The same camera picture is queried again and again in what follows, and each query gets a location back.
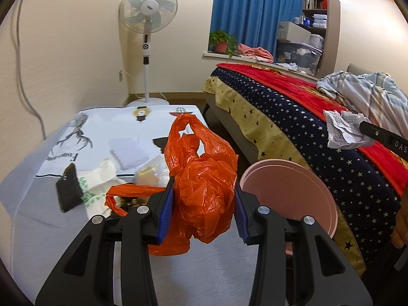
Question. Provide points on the grey bed base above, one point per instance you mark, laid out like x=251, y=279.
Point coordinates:
x=236, y=134

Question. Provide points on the white green-print plastic bag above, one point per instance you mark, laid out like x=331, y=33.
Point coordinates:
x=98, y=178

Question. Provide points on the grey bed headboard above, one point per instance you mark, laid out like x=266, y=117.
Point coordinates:
x=354, y=69

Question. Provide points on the white printed cloth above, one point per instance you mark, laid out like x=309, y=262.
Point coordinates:
x=105, y=124

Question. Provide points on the pink round bin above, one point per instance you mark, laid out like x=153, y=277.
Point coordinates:
x=287, y=191

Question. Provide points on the grey covered table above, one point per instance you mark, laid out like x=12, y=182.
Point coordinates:
x=216, y=261

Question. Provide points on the cream plastic bag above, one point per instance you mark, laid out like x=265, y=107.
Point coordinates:
x=157, y=165

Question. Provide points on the white wall socket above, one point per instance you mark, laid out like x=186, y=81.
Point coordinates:
x=121, y=76

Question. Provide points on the white windowsill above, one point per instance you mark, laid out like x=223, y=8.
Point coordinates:
x=216, y=56

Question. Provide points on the blue curtain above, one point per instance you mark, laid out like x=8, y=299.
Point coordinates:
x=248, y=12

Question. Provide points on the white paper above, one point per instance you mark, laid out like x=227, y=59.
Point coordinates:
x=346, y=129

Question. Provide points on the wooden shelf unit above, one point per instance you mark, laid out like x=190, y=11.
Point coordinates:
x=333, y=38

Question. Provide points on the white crumpled cloth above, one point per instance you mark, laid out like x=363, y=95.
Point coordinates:
x=288, y=66

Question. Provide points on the beige storage box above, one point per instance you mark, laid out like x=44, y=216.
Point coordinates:
x=293, y=32

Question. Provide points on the yellow starry bed skirt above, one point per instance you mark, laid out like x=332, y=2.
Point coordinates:
x=242, y=111

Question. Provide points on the stack of white towels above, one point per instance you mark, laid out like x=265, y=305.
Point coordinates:
x=319, y=20

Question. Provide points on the pink folded cloth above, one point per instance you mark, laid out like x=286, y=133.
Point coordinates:
x=255, y=52

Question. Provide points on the white standing fan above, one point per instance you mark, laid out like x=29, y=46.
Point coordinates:
x=148, y=6

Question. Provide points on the large clear storage bin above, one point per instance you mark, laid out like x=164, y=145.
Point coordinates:
x=298, y=57

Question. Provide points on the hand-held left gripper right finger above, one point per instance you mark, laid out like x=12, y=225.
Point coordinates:
x=240, y=216

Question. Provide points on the black gold wrapper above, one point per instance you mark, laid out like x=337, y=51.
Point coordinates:
x=129, y=203

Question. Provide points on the plaid quilt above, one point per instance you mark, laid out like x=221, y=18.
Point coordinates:
x=366, y=92

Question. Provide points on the navy starry bed sheet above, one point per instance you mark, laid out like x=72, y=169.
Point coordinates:
x=302, y=127

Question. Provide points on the person's right hand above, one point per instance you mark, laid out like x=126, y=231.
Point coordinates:
x=402, y=229

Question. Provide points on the row of books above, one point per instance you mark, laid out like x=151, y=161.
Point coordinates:
x=311, y=4

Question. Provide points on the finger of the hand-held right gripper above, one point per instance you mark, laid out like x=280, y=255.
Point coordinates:
x=374, y=131

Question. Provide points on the small clear lidded box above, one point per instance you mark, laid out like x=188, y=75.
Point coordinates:
x=317, y=41

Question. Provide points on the blue tissue pack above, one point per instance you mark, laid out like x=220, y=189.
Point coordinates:
x=302, y=20

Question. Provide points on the knotted orange plastic bag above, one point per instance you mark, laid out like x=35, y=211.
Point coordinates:
x=127, y=191

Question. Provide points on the potted green plant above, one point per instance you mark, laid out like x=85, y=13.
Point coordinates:
x=223, y=43

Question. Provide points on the black pouch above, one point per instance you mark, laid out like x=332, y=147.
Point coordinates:
x=70, y=188

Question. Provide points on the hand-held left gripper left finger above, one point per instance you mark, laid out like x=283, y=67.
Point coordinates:
x=165, y=210

